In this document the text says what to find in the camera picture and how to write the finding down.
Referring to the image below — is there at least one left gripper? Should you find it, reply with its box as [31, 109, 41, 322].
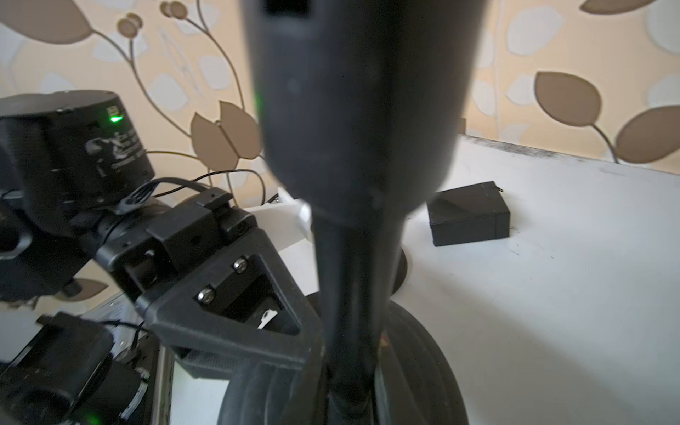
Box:
[93, 188, 322, 380]

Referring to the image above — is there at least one black round base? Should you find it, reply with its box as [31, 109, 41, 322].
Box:
[217, 303, 469, 424]
[392, 248, 408, 294]

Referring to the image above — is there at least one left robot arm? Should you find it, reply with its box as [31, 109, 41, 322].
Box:
[1, 90, 327, 424]

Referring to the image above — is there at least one small black box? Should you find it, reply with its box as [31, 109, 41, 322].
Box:
[427, 182, 511, 247]

